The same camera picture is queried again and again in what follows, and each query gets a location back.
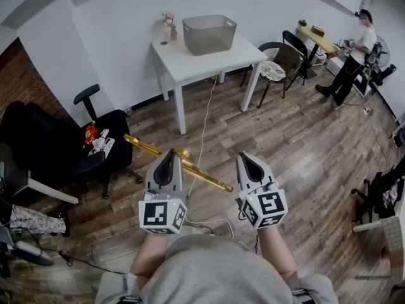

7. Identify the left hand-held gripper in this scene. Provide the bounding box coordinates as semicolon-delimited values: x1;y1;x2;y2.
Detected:
138;149;189;235

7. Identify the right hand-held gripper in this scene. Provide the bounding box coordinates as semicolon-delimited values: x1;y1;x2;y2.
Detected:
236;151;289;230

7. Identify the gold clothes hanger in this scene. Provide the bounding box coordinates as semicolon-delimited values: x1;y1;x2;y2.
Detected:
123;134;234;193

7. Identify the grey plastic basket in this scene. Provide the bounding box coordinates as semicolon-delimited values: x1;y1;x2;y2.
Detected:
182;14;238;56

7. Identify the person's right forearm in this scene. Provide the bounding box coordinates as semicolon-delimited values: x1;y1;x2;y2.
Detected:
258;225;298;281

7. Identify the person's left forearm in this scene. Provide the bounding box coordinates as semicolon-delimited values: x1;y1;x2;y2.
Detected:
130;229;178;280

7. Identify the white folded umbrella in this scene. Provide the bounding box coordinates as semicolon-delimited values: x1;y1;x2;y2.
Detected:
88;128;116;156

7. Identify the red packet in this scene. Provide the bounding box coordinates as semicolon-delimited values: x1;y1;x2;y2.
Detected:
84;121;97;145

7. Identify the patterned seat cushion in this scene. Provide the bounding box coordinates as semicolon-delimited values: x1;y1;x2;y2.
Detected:
261;60;285;82

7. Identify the person's grey top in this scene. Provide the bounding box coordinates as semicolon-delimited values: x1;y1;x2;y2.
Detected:
94;234;339;304

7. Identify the white low table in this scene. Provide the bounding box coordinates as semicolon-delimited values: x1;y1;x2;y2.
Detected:
17;169;79;205

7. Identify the white square table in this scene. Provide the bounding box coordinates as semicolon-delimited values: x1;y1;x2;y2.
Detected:
151;32;269;136

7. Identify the dark wicker round chair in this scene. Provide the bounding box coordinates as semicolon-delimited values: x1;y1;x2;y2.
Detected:
240;41;303;109

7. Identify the black office chair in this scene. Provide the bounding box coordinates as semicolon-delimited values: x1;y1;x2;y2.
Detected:
0;84;145;201

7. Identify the black folding chair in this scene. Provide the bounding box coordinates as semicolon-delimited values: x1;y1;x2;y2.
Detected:
281;30;317;91

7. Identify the light wooden side table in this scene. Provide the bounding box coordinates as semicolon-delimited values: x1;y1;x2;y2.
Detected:
296;26;342;75

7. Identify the pink flower bouquet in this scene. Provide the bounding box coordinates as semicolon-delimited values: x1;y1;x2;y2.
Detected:
159;11;178;33

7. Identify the black standing fan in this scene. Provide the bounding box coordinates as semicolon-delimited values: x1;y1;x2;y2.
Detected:
366;35;398;87

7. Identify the white floor cable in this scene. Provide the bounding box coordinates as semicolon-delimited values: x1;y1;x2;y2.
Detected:
184;74;235;239

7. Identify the black floor cable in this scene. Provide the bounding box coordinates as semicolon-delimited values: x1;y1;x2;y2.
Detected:
18;226;127;276

